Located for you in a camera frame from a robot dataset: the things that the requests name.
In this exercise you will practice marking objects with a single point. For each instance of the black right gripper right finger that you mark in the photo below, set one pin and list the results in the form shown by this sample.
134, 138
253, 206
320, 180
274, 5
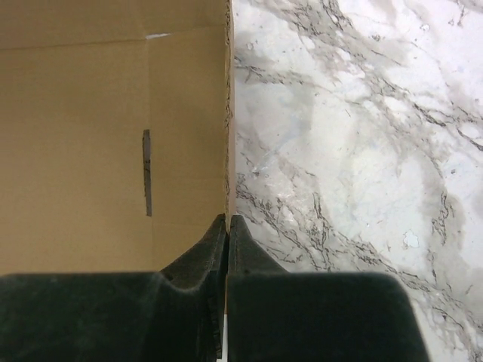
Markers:
275, 315

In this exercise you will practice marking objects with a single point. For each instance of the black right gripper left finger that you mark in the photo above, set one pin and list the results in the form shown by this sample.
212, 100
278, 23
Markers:
175, 314

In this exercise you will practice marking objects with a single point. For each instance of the brown cardboard box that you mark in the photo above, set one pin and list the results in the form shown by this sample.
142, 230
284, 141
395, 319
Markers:
117, 136

